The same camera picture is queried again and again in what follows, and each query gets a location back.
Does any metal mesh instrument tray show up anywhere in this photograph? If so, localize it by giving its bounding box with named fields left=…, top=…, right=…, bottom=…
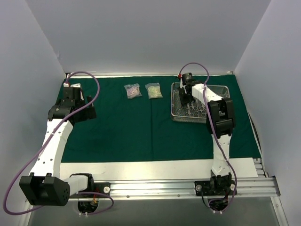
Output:
left=171, top=81, right=234, bottom=124

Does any green gauze packet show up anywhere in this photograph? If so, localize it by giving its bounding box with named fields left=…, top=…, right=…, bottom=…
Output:
left=145, top=83, right=163, bottom=99

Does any clear packet with sutures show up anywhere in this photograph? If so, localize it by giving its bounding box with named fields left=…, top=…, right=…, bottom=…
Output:
left=124, top=83, right=142, bottom=99

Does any green surgical drape cloth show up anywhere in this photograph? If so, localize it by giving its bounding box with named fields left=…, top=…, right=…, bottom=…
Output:
left=46, top=74, right=262, bottom=163

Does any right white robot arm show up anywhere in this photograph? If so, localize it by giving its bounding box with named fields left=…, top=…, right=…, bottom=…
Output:
left=178, top=73, right=236, bottom=194

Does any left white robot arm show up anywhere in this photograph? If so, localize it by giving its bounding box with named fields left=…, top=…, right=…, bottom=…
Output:
left=19, top=83, right=96, bottom=206

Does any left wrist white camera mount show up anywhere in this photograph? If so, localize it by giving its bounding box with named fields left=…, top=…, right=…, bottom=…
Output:
left=63, top=82, right=82, bottom=89

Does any back aluminium rail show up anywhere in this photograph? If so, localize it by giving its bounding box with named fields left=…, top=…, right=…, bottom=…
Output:
left=67, top=71, right=233, bottom=77

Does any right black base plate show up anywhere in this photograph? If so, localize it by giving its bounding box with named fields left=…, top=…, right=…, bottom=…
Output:
left=194, top=181, right=237, bottom=196

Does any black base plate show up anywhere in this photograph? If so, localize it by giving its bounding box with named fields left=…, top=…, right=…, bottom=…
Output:
left=71, top=182, right=111, bottom=199
left=194, top=181, right=237, bottom=196

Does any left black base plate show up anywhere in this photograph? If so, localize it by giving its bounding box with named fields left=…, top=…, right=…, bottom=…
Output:
left=71, top=182, right=111, bottom=199

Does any front aluminium rail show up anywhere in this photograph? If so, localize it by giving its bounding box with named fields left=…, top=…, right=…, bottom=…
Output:
left=83, top=178, right=280, bottom=199

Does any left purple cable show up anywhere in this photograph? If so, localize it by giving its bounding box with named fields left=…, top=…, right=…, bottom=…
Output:
left=3, top=72, right=115, bottom=215

